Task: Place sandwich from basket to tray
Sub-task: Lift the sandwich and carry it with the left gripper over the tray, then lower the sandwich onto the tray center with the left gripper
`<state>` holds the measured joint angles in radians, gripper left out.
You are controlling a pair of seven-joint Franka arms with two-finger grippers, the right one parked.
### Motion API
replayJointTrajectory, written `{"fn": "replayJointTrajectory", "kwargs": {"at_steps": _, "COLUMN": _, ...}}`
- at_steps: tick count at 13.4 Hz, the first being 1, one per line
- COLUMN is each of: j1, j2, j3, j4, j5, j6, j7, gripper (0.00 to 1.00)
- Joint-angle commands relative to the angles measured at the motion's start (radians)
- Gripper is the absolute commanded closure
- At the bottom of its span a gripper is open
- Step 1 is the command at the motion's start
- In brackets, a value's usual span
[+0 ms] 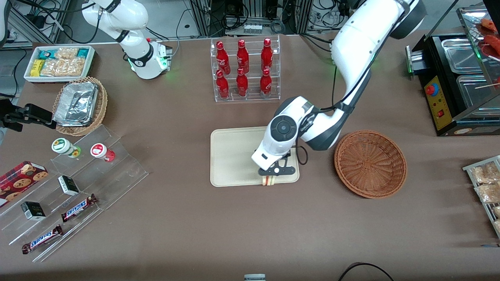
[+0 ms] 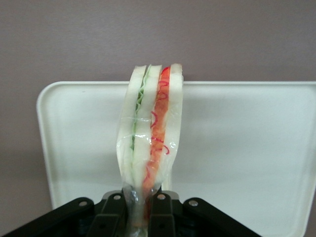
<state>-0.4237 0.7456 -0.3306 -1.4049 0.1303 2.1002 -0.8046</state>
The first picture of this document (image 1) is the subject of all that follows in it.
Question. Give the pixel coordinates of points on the clear fried snack bag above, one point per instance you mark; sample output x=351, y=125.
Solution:
x=488, y=192
x=484, y=173
x=497, y=226
x=496, y=211

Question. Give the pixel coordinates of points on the oval tan wicker basket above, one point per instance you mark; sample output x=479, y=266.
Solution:
x=102, y=105

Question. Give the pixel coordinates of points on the steel food pan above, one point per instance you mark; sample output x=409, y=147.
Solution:
x=461, y=56
x=476, y=93

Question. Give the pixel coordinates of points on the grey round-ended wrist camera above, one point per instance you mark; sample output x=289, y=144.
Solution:
x=276, y=170

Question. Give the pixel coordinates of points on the white rectangular snack bin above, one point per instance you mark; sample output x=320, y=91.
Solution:
x=29, y=79

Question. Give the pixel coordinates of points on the green lid white cup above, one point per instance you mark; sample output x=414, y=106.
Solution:
x=62, y=145

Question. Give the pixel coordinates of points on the small grey box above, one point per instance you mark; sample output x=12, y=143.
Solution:
x=254, y=277

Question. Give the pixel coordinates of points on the red plaid cookie box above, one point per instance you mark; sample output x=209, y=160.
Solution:
x=19, y=181

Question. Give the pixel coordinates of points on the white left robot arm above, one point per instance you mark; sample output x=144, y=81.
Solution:
x=351, y=50

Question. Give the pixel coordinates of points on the small black box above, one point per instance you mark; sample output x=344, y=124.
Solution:
x=33, y=211
x=68, y=185

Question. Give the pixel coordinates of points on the clear acrylic stepped display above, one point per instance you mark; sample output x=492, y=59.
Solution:
x=117, y=171

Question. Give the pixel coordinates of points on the brown Snickers bar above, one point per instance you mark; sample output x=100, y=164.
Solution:
x=41, y=239
x=78, y=208

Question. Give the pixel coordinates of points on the aluminium foil tray stack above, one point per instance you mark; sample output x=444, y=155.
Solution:
x=76, y=103

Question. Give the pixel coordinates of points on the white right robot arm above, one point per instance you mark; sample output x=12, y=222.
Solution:
x=140, y=54

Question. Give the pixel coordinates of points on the red lid white cup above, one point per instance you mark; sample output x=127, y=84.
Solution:
x=99, y=150

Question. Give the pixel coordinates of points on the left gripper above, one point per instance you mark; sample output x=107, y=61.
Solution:
x=288, y=155

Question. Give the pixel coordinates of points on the triangular sandwich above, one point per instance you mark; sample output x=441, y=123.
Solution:
x=268, y=180

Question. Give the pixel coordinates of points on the black hot food display machine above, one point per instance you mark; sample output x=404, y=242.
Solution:
x=439, y=105

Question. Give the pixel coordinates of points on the round brown wicker basket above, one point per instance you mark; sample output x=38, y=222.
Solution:
x=371, y=164

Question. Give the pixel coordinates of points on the yellow snack pack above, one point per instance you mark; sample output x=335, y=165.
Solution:
x=37, y=68

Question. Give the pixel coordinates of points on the clear rice cracker bag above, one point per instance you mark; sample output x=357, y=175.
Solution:
x=66, y=53
x=75, y=67
x=52, y=68

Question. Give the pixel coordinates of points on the red cola bottle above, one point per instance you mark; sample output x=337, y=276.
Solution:
x=265, y=84
x=222, y=58
x=242, y=57
x=266, y=55
x=222, y=86
x=241, y=85

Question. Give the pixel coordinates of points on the beige rectangular tray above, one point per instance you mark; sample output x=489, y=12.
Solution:
x=234, y=156

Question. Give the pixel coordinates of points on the teal snack pack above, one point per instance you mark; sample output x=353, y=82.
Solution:
x=47, y=54
x=83, y=52

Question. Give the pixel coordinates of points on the white power strip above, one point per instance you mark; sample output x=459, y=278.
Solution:
x=253, y=29

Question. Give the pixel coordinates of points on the clear acrylic bottle rack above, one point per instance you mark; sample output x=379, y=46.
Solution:
x=254, y=95

